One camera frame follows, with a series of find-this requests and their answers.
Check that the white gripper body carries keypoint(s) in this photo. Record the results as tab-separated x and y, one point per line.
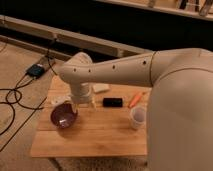
81	93

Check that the white sponge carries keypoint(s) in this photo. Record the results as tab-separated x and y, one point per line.
98	88

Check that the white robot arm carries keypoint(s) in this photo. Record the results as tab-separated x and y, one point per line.
179	118

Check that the white ceramic cup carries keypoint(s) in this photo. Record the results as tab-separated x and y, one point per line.
137	117

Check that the black rectangular block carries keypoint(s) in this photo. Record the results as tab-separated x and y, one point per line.
112	102

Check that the purple bowl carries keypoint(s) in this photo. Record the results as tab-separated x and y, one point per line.
63	116

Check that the wooden table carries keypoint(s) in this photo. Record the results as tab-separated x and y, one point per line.
97	132

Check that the black power adapter left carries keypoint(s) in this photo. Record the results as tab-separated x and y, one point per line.
35	71

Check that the orange carrot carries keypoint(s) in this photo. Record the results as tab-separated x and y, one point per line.
137	97

